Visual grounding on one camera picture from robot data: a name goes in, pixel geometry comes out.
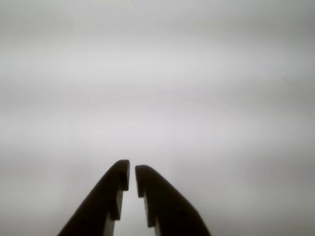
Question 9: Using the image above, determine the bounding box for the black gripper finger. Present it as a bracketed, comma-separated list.
[57, 159, 130, 236]
[134, 165, 212, 236]

